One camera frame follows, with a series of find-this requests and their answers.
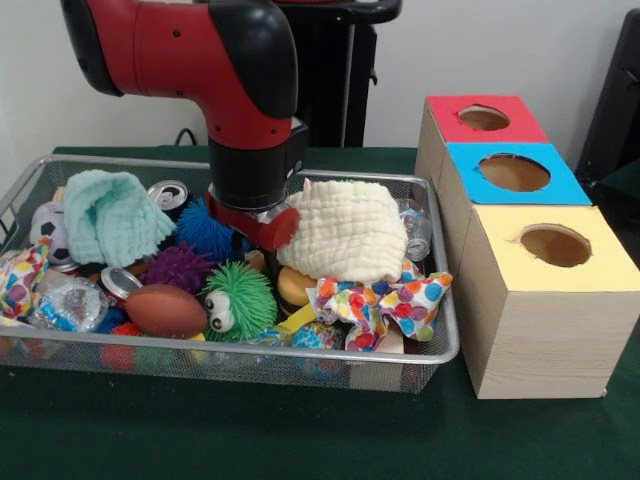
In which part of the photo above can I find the black red drink can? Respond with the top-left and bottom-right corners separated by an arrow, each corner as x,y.
147,179 -> 190,214

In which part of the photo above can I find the black equipment stand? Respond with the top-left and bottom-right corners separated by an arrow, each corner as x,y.
578,8 -> 640,196

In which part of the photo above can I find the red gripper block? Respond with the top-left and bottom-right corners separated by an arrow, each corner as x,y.
206,190 -> 303,252

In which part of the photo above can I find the silver drink can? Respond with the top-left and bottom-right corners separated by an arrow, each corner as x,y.
100,266 -> 144,302

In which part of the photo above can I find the purple spiky ball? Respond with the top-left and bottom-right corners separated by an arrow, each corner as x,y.
145,242 -> 217,297

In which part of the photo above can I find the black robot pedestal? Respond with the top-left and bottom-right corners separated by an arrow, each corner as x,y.
290,0 -> 403,149

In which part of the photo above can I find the wooden box with three holes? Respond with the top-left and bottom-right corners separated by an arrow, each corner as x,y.
415,96 -> 640,401

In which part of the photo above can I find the dark green table cloth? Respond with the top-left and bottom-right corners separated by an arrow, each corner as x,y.
0,145 -> 640,480

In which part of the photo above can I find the large green fuzzy ball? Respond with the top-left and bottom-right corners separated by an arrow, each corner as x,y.
200,262 -> 279,343

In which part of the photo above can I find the mint green waffle cloth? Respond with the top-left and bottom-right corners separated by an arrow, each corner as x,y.
63,169 -> 178,269

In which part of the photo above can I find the colourful patchwork fabric toy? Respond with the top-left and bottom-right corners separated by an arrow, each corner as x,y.
310,268 -> 455,354

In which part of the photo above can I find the black white soccer ball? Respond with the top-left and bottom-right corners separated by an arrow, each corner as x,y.
28,200 -> 71,267

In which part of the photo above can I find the blue fuzzy ball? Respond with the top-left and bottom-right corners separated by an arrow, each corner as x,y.
176,197 -> 237,264

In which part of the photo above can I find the brown football toy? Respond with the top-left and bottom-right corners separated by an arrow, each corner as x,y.
124,285 -> 208,339

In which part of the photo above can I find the tan hamburger toy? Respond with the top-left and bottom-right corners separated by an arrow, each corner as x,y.
277,266 -> 317,308

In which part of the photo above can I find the cream yellow waffle cloth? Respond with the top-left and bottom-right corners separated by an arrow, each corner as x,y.
277,179 -> 410,285

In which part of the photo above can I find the clear mesh bin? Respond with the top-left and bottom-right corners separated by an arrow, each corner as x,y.
0,155 -> 461,393

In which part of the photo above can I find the colourful polka dot fabric toy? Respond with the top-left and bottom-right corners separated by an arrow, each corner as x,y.
0,237 -> 53,321

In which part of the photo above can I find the small clear plastic bottle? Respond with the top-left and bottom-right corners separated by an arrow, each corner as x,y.
402,207 -> 434,263

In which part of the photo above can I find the blue globe ball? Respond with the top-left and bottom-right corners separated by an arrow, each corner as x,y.
293,320 -> 347,377

